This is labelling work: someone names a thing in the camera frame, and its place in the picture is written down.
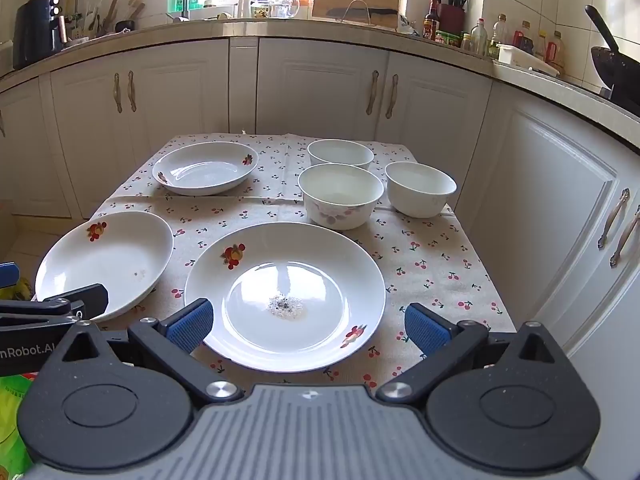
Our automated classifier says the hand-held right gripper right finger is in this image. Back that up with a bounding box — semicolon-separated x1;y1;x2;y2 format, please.
376;302;568;404

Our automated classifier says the cherry print tablecloth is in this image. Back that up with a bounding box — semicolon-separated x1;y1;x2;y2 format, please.
85;131;518;396

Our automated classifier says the stone kitchen countertop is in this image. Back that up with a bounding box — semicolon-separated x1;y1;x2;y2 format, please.
0;12;640;158

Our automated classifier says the white plastic tray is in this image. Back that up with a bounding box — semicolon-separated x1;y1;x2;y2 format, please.
496;43;562;79

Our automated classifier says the black air fryer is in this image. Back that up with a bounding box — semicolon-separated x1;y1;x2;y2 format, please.
12;0;67;71

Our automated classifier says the oil bottle red label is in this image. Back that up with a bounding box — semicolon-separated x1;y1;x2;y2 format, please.
546;30;567;75

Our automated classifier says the dark red knife block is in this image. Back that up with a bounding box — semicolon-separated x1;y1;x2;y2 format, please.
437;3;466;35

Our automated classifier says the white plate fruit print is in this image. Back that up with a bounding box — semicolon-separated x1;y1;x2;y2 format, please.
34;211;175;323
152;141;260;197
184;222;387;374

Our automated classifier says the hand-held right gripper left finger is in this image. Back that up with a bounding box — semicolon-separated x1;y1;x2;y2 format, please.
60;297;246;406

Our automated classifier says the black wok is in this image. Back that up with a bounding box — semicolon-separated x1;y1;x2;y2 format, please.
584;4;640;107

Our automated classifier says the white cabinet door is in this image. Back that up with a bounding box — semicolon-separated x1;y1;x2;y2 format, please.
0;77;57;218
125;39;231;171
565;180;640;461
382;51;495;171
452;82;623;346
257;37;390;137
50;49;132;221

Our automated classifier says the white ceramic bowl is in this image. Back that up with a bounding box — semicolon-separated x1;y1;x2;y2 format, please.
307;138;375;172
384;161;458;219
297;163;385;231

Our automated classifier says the narrow white cabinet panel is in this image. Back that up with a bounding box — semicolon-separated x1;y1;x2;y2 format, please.
229;36;259;136

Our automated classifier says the green plastic bag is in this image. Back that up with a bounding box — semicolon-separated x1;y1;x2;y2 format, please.
0;371;38;480

